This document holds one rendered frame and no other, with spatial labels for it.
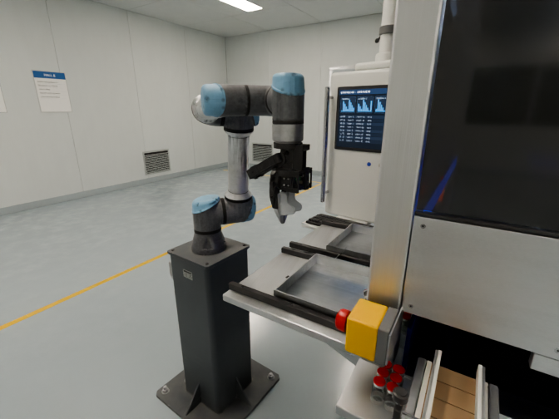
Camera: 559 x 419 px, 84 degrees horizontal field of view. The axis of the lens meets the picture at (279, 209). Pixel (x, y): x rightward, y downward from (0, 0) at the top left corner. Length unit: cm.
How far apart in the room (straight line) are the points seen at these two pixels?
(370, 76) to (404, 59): 109
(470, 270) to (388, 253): 13
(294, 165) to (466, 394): 54
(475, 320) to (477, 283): 7
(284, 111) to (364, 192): 102
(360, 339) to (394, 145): 33
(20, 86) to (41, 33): 79
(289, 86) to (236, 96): 14
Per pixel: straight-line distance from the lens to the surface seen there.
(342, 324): 61
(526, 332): 64
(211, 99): 78
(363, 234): 132
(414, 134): 54
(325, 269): 102
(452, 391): 66
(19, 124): 564
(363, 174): 165
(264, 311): 84
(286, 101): 73
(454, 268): 59
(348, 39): 665
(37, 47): 584
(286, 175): 74
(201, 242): 134
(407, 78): 55
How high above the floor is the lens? 137
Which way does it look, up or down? 18 degrees down
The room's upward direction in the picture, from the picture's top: straight up
